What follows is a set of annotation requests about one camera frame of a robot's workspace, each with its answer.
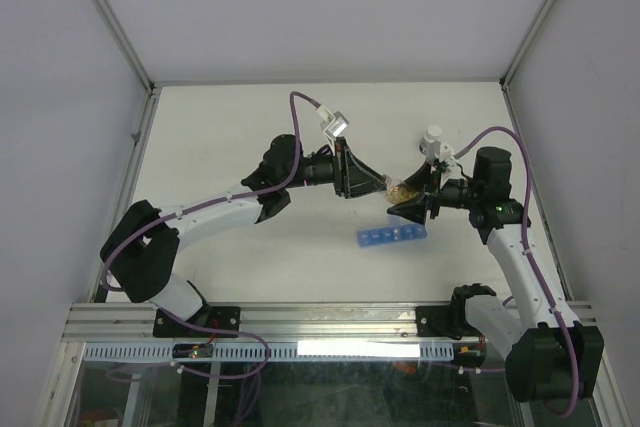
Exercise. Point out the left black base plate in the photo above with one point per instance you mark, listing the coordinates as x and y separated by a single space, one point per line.
219 321

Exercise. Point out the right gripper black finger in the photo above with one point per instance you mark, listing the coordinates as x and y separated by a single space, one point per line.
415 210
425 180

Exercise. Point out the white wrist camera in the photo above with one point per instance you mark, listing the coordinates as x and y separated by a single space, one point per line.
440 157
333 124

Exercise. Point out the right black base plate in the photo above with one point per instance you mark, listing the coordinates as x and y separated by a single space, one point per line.
441 321

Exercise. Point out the grey slotted cable duct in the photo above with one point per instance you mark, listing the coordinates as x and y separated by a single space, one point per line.
300 351

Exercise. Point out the aluminium frame post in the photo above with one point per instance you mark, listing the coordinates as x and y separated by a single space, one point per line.
532 32
123 43

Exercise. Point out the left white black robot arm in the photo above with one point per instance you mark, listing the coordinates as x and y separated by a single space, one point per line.
141 251

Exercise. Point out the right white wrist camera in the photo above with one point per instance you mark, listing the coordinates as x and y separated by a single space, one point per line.
440 157

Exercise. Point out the right aluminium frame post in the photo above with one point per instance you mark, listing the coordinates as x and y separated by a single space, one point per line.
532 32

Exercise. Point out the aluminium mounting rail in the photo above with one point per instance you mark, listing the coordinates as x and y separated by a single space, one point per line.
275 322

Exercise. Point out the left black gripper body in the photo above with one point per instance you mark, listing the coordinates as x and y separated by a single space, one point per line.
318 170

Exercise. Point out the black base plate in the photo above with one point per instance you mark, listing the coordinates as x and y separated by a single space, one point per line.
441 321
219 321

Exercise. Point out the left aluminium frame post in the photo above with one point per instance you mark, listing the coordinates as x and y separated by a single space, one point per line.
123 43

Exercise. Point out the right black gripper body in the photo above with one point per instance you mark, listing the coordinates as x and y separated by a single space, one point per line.
455 193

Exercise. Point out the clear capsule bottle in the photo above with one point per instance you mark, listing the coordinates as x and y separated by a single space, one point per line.
398 191

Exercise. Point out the blue weekly pill organizer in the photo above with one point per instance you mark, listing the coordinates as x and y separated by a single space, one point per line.
396 231

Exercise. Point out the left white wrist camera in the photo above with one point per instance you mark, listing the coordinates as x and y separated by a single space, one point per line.
333 124

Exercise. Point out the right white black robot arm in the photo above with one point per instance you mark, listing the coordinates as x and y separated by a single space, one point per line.
548 353

